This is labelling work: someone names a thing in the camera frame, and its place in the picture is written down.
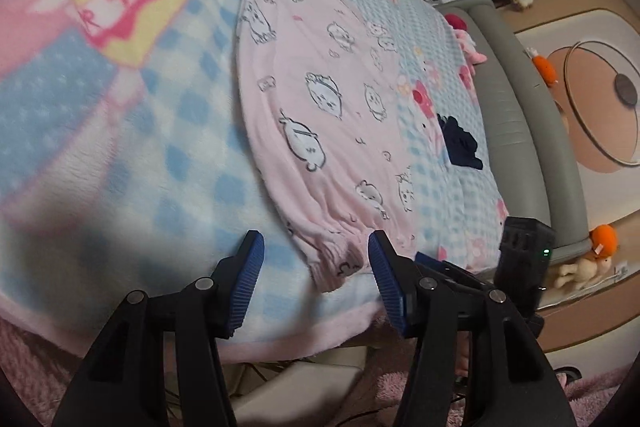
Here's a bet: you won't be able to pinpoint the white box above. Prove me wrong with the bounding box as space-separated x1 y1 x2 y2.
227 349 372 427

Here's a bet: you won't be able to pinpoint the pink printed pants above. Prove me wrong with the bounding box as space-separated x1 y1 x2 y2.
235 0 417 294

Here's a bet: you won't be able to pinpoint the pink fleece bed sheet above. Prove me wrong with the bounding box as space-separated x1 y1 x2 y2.
0 307 632 427

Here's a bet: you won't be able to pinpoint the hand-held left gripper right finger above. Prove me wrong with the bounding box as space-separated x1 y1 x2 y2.
367 229 566 427

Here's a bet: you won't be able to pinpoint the grey upholstered bed frame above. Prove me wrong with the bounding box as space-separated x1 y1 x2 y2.
435 0 594 259

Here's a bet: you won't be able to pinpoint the pink plush toy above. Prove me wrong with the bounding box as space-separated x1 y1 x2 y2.
452 27 489 66

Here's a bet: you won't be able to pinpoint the blue checked cartoon blanket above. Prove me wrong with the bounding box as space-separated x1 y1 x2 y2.
0 0 512 354

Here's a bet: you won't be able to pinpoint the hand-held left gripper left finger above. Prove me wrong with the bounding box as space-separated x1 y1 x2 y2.
52 229 266 427

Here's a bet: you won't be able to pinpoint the beige doll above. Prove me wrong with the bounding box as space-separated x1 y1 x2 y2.
556 252 617 291

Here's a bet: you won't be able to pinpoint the folded navy garment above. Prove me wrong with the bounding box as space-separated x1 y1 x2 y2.
436 113 485 171

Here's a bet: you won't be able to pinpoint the round orange plush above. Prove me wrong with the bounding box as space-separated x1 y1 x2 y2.
588 224 621 259

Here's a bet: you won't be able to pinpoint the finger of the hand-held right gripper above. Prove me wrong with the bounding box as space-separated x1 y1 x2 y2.
436 267 502 297
414 250 482 281

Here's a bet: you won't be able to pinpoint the orange carrot plush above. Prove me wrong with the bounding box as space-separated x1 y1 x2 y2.
523 48 561 88

